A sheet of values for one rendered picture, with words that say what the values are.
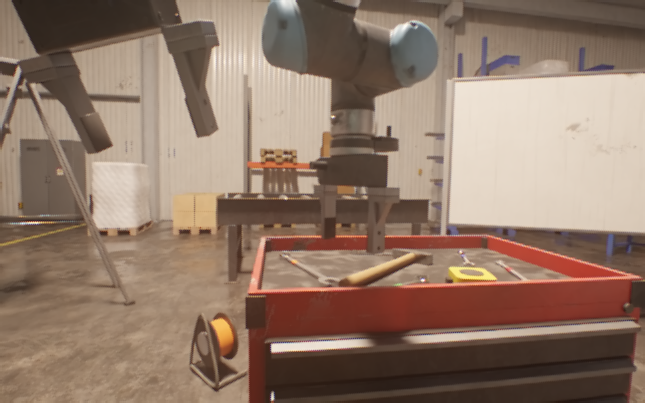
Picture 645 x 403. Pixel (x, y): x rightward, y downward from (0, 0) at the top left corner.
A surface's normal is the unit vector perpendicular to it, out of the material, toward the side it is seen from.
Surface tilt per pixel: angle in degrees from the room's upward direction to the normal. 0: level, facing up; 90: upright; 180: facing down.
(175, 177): 90
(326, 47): 128
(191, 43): 113
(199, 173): 90
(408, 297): 90
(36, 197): 90
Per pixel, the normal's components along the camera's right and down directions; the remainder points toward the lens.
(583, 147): -0.28, 0.07
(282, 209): 0.19, 0.07
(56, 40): -0.10, 0.46
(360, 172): -0.85, 0.03
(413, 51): 0.48, 0.07
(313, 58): 0.29, 0.83
